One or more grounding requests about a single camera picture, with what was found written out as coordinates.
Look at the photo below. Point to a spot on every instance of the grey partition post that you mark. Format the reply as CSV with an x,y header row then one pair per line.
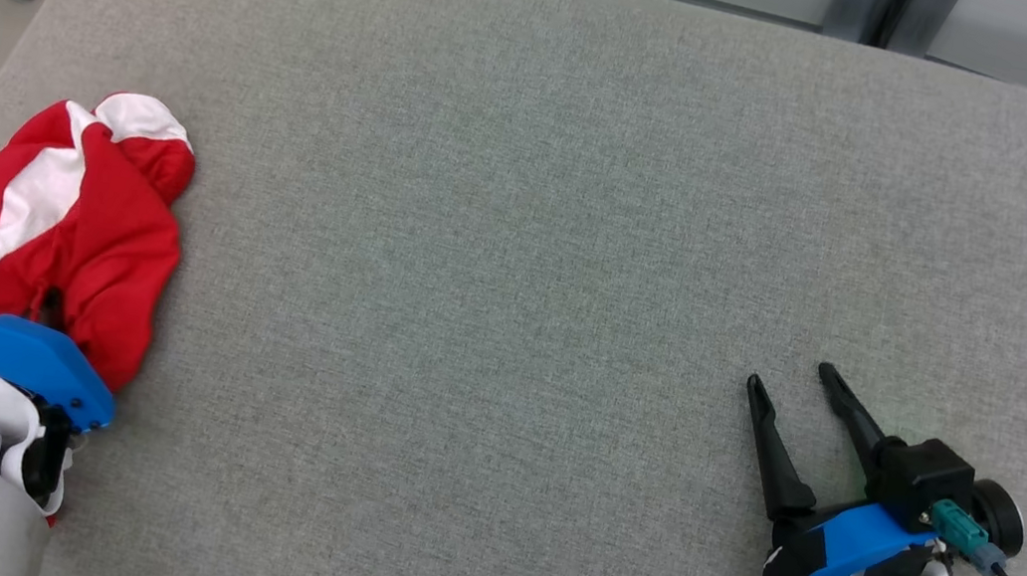
x,y
889,9

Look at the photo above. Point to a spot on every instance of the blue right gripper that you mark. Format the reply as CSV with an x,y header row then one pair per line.
x,y
838,550

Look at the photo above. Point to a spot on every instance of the red shorts with white stripe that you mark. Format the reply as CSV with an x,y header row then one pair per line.
x,y
104,271

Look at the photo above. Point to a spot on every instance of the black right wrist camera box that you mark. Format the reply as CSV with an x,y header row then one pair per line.
x,y
923,481

